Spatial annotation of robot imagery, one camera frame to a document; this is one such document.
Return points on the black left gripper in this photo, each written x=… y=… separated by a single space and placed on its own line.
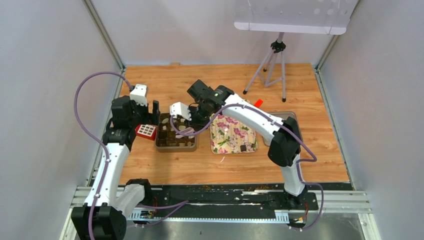
x=150 y=118

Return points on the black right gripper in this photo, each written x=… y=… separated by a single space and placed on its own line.
x=196 y=124

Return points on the white overhead light panel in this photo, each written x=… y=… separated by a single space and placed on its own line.
x=322 y=17

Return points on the white tripod stand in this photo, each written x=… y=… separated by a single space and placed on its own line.
x=266 y=68

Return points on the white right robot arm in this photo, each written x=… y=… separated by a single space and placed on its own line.
x=282 y=136

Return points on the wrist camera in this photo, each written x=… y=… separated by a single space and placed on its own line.
x=139 y=95
x=179 y=109

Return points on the dark ridged square chocolate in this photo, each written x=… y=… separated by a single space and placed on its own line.
x=244 y=148

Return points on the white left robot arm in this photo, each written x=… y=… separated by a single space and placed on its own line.
x=103 y=215

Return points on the pink silicone tongs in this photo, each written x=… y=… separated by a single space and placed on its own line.
x=183 y=133

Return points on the floral patterned tray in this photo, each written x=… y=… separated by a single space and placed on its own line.
x=228 y=134

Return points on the gold chocolate tin box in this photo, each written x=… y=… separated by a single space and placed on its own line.
x=165 y=141

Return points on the red white grid object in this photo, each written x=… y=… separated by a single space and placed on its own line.
x=146 y=131

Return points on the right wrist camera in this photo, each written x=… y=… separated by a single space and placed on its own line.
x=179 y=109

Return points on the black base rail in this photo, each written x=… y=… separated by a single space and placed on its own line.
x=256 y=203

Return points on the small red block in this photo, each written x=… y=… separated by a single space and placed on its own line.
x=258 y=103

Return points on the grey metal tin lid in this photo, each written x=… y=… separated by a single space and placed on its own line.
x=287 y=119

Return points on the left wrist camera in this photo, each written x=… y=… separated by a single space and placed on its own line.
x=139 y=95

